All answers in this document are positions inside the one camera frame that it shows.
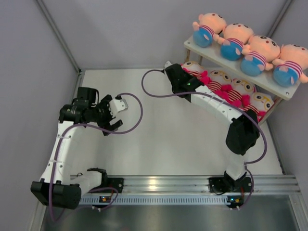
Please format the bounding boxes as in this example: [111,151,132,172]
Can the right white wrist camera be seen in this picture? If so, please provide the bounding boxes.
[164,61,172,69]

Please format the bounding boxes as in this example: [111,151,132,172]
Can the aluminium front rail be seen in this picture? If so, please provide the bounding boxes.
[108,175,301,195]

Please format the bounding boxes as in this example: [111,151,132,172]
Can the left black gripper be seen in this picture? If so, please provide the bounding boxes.
[89,95,122,135]

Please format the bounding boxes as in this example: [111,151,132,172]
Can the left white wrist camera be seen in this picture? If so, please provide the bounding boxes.
[109,99,128,116]

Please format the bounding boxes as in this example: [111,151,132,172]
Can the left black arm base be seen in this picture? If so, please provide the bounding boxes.
[89,177,124,193]

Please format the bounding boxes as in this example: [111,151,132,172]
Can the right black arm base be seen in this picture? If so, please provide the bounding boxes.
[209,177,252,194]

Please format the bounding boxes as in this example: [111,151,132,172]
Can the orange doll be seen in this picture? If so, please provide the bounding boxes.
[272,44,308,87]
[214,23,254,61]

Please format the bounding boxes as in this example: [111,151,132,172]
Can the white doll glasses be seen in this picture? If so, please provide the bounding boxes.
[244,92,274,122]

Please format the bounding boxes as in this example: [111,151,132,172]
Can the white slotted cable duct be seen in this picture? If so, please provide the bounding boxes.
[79,195,243,205]

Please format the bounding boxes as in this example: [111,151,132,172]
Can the orange doll table back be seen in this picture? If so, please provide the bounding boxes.
[192,13,227,48]

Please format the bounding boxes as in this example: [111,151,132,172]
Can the white two-tier shelf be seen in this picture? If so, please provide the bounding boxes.
[183,37,300,124]

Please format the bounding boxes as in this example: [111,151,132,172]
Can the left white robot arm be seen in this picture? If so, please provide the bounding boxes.
[30,87,128,209]

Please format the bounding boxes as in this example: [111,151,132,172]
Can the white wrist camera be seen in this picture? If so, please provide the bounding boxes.
[109,99,128,116]
[164,61,172,69]

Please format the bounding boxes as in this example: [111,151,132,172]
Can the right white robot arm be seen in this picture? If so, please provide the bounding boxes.
[163,61,260,191]

